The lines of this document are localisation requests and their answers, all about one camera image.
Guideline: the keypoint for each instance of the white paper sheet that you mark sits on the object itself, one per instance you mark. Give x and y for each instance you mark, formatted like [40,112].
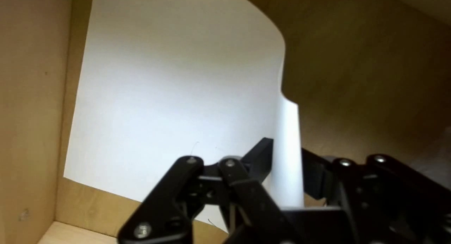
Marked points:
[176,96]

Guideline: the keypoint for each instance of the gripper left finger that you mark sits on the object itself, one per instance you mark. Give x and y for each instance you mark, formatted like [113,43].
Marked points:
[169,201]

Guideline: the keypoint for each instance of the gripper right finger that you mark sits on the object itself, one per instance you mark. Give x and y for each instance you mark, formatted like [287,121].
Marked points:
[373,191]

